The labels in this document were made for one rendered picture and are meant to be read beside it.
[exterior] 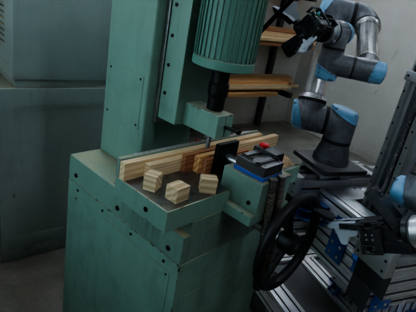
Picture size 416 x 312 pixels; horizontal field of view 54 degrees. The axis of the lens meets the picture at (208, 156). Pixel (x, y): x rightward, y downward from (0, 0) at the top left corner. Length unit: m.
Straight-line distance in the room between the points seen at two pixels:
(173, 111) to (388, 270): 0.80
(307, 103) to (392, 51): 2.92
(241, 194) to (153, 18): 0.55
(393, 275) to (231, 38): 0.86
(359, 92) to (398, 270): 3.44
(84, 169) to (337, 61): 0.90
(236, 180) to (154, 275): 0.36
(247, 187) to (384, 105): 3.57
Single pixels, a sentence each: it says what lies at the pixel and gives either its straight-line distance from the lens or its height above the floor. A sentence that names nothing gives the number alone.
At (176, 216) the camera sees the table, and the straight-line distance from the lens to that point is 0.99.
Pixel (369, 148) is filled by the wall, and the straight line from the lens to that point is 4.65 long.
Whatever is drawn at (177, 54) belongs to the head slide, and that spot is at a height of 1.21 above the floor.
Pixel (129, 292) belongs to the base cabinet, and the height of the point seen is 0.49.
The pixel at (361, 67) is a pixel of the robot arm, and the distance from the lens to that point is 1.43.
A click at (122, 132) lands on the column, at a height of 0.91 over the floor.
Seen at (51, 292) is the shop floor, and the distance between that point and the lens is 2.08.
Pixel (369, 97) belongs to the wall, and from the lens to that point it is 4.63.
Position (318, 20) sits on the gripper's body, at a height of 1.36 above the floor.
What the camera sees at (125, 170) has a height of 0.93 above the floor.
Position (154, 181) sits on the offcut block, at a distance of 1.02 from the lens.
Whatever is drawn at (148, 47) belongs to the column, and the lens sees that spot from 1.22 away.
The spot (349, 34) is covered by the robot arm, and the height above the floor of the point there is 1.33.
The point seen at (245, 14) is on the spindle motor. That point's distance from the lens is 1.07.
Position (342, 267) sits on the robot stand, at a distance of 1.68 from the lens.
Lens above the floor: 1.39
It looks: 22 degrees down
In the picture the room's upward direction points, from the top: 11 degrees clockwise
